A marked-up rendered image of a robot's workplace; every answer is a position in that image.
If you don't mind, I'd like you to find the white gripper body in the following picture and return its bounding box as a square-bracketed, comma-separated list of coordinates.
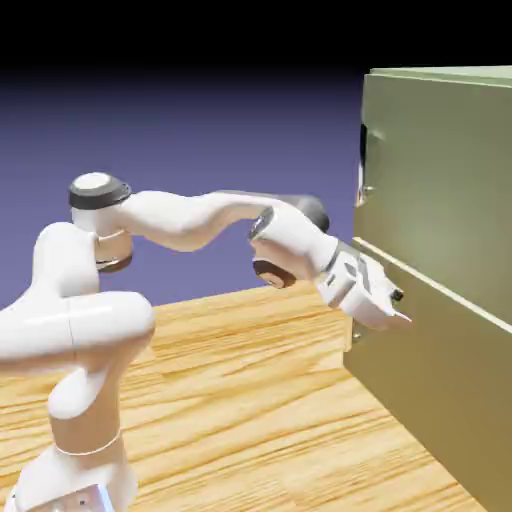
[338, 254, 400, 332]

